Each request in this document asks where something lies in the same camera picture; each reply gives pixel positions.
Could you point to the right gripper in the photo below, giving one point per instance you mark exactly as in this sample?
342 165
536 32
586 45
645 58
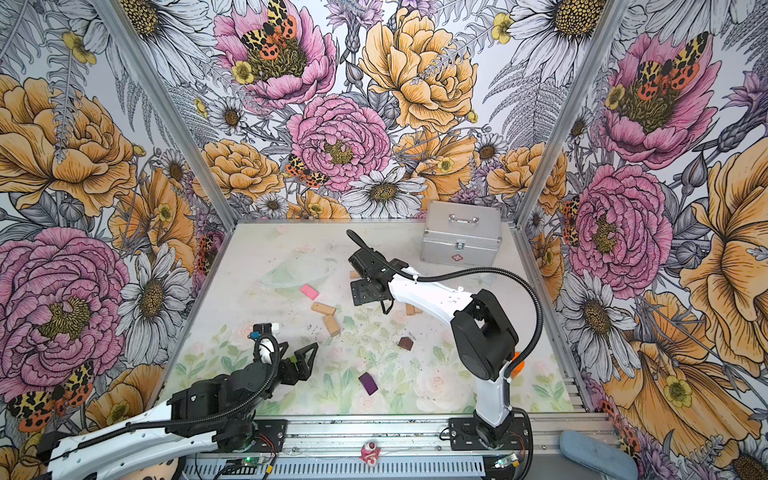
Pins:
360 294

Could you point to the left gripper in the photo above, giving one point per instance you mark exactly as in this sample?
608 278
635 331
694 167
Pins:
304 369

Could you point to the pink wood block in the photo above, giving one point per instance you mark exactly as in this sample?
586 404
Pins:
309 291

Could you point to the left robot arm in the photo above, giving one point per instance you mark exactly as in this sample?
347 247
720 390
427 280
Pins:
211 416

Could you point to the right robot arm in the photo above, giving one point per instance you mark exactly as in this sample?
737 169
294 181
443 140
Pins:
483 334

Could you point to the natural wood block with hole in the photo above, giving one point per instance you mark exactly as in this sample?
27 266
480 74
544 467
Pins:
323 309

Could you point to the dark brown wood block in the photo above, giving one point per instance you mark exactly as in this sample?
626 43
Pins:
406 343

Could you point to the purple wood block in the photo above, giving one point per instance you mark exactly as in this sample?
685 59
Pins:
368 383

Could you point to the silver metal first-aid case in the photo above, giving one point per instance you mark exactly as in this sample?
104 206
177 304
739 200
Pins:
461 235

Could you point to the small pink red toy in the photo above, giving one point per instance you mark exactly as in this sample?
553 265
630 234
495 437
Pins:
370 453

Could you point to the orange plastic bottle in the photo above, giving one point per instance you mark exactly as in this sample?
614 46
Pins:
518 366

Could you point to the grey blue cushion pad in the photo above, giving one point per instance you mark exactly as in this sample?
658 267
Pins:
598 456

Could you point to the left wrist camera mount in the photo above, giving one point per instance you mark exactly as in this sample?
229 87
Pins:
259 330

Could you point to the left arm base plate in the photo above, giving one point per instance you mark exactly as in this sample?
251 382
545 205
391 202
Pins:
264 436

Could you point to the aluminium front rail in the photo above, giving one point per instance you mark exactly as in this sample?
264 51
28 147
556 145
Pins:
412 447

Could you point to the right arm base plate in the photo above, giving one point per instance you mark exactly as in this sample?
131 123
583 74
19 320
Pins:
474 434

